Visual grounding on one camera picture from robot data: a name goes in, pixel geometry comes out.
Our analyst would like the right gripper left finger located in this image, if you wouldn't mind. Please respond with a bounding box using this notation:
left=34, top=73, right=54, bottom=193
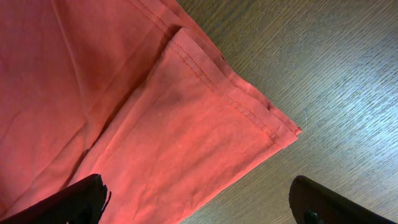
left=1, top=174, right=111, bottom=224

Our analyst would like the orange t-shirt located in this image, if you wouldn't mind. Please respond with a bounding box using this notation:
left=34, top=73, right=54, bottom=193
left=1, top=0, right=301, bottom=223

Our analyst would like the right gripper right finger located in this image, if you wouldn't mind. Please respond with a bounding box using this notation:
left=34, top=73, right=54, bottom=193
left=289, top=175, right=395, bottom=224

